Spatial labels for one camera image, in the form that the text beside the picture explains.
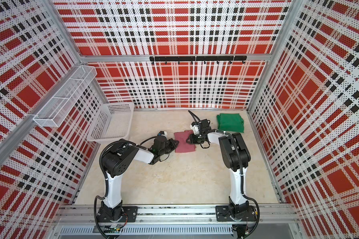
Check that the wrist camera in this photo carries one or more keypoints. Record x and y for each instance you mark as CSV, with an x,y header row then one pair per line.
x,y
163,133
202,127

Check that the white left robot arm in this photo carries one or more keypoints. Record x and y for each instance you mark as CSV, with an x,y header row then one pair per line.
x,y
114,161

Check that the white wire wall shelf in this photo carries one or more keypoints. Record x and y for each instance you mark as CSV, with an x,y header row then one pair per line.
x,y
58,107

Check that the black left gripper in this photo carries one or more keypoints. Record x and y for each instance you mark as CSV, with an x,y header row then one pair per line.
x,y
171,141

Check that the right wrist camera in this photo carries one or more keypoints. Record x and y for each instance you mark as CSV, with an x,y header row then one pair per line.
x,y
202,127

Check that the pink tank top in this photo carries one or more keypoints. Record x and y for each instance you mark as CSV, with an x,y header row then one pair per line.
x,y
183,146

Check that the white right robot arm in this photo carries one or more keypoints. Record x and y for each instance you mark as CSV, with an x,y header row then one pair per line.
x,y
236,157

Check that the white plastic laundry basket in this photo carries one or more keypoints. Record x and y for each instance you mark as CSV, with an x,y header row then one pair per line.
x,y
112,122

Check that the black wall hook rail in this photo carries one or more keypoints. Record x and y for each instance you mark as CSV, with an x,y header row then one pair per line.
x,y
166,59

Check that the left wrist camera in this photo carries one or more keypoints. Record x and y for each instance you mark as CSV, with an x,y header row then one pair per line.
x,y
163,133

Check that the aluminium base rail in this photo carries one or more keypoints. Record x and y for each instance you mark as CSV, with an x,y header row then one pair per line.
x,y
179,214

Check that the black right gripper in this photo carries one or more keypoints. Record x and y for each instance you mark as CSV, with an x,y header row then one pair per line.
x,y
192,140

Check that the green tank top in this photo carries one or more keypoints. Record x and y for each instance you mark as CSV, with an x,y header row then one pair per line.
x,y
230,122

